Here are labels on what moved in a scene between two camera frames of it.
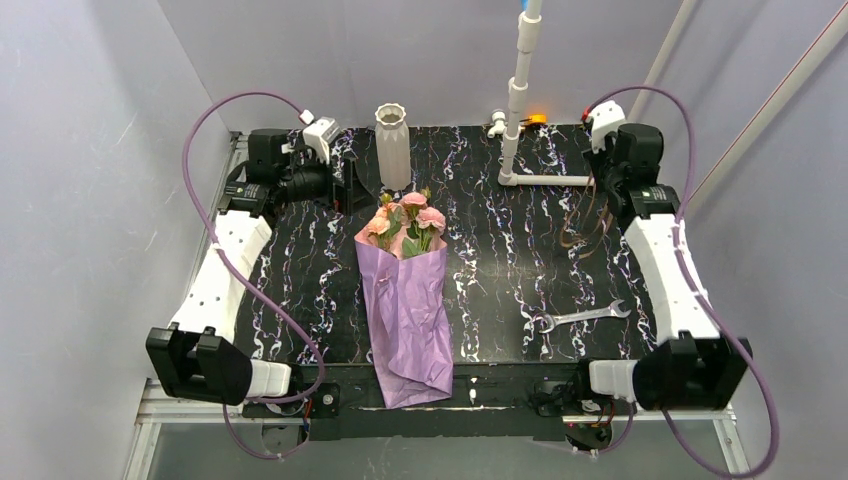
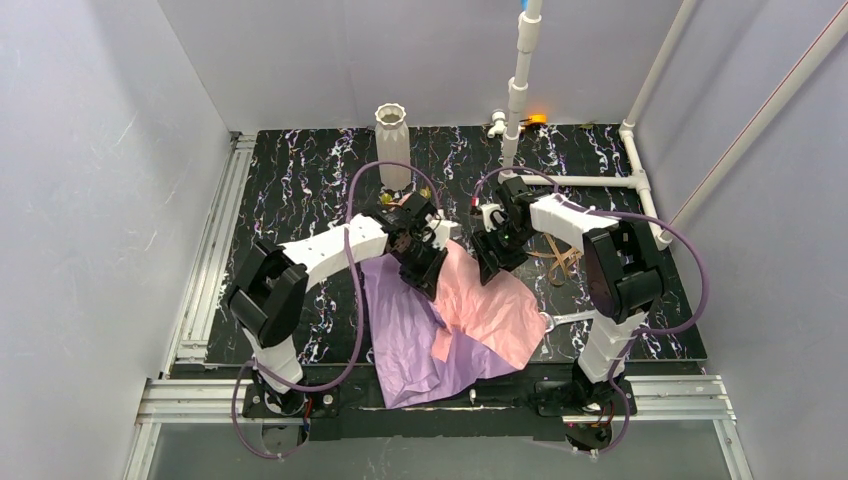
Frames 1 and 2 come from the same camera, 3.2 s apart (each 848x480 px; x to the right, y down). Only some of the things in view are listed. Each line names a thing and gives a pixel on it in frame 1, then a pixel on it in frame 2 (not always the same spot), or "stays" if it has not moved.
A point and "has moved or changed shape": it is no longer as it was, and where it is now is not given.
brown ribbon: [579, 233] has moved or changed shape
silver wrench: [610, 310] stays
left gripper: [341, 183] -> [423, 263]
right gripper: [602, 188] -> [494, 250]
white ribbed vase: [393, 143] stays
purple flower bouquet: [405, 256] has moved or changed shape
